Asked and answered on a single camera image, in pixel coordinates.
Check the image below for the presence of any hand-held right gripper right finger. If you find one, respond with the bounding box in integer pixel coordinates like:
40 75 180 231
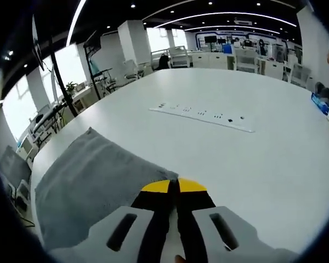
176 177 299 263

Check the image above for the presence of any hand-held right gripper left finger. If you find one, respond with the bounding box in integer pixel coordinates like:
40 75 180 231
48 179 173 263

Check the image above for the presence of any grey towel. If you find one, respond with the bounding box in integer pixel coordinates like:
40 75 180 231
34 127 179 250

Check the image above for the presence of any table socket panel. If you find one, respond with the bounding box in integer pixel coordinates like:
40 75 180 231
149 101 256 133

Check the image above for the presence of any small green potted plant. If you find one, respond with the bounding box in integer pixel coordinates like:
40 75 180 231
65 81 78 95

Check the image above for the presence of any black tripod pole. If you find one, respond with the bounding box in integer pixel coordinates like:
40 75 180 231
49 35 79 118

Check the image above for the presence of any blue tissue packet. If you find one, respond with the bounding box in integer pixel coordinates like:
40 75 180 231
311 92 329 115

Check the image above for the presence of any black office chair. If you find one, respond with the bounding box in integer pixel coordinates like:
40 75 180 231
158 54 171 71

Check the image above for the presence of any white mesh chair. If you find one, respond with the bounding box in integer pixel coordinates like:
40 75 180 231
235 49 258 73

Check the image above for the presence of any black display stand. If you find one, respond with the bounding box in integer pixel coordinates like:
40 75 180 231
83 31 110 101

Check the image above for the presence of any white metal cot frame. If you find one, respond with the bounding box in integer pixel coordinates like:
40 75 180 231
150 46 194 69

